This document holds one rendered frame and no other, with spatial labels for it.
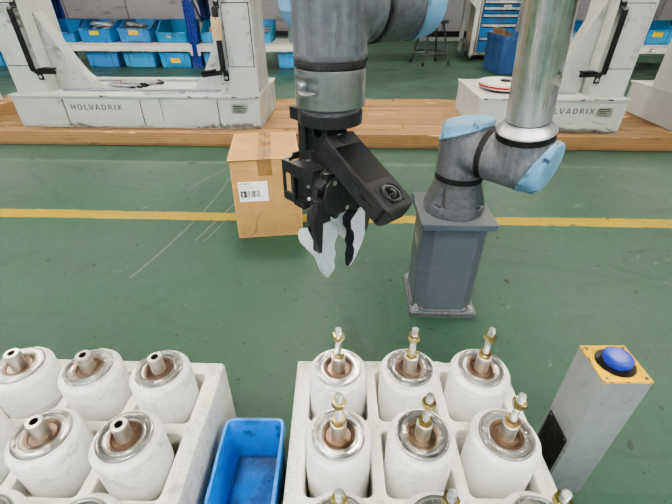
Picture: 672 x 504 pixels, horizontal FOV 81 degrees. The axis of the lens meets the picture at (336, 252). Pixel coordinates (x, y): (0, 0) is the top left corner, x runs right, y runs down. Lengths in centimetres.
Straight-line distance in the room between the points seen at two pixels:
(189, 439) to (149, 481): 8
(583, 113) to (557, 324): 168
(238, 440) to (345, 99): 65
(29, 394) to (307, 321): 62
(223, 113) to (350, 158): 211
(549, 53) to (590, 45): 200
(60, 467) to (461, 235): 88
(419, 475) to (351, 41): 53
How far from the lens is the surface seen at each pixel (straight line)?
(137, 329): 122
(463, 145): 95
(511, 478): 66
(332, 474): 60
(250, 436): 84
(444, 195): 100
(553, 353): 118
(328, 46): 41
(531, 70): 84
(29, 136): 302
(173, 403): 73
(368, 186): 41
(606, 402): 74
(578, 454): 84
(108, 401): 79
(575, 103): 269
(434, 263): 106
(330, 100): 42
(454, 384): 71
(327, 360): 69
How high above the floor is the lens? 77
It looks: 34 degrees down
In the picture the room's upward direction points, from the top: straight up
